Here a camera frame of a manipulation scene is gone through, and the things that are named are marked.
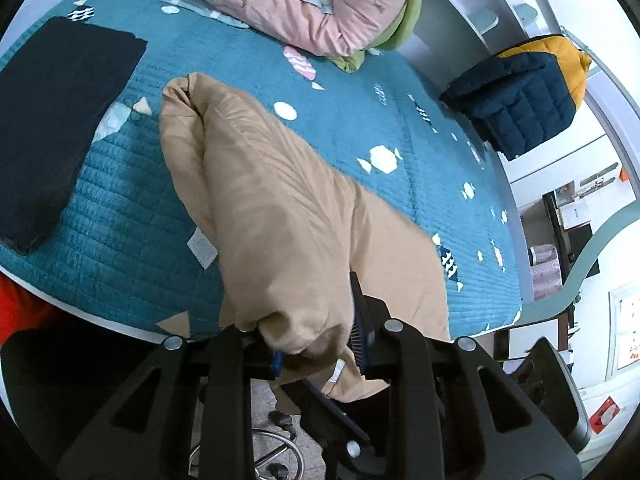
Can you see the black office chair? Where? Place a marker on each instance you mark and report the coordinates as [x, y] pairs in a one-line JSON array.
[[555, 395]]

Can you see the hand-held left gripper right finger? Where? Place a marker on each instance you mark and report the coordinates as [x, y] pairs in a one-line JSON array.
[[360, 331]]

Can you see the tan garment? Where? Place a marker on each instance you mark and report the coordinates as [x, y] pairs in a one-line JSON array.
[[280, 200]]

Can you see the pink quilt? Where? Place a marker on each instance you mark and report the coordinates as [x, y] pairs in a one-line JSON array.
[[320, 5]]

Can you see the white wall board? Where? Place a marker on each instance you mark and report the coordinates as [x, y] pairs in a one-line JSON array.
[[625, 327]]

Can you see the person's black pants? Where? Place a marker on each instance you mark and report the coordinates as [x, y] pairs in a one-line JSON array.
[[60, 375]]

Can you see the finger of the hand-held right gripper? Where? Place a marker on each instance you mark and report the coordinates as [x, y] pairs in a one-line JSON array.
[[330, 417]]

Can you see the chrome office chair base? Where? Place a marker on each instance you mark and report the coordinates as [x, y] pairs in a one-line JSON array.
[[280, 419]]

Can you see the person's red top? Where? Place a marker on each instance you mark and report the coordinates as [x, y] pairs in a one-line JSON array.
[[22, 310]]

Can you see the navy and yellow puffer jacket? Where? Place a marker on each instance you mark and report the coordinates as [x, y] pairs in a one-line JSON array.
[[520, 100]]

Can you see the red box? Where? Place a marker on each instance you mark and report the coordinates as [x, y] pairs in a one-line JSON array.
[[606, 416]]

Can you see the dark navy folded garment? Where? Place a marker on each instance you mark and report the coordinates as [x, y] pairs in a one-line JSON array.
[[55, 120]]

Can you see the pink patterned bin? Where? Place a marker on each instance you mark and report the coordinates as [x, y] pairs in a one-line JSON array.
[[545, 272]]

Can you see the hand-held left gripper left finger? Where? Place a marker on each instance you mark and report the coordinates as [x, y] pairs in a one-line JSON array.
[[278, 360]]

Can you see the teal quilted printed bedspread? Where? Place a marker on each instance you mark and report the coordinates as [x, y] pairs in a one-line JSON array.
[[380, 125]]

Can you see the small wall shelf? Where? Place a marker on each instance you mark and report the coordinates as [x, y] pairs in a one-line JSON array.
[[600, 176]]

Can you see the pale green curved desk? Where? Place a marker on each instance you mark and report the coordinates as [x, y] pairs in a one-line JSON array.
[[585, 255]]

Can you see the white cabinet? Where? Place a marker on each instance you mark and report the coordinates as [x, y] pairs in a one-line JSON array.
[[530, 337]]

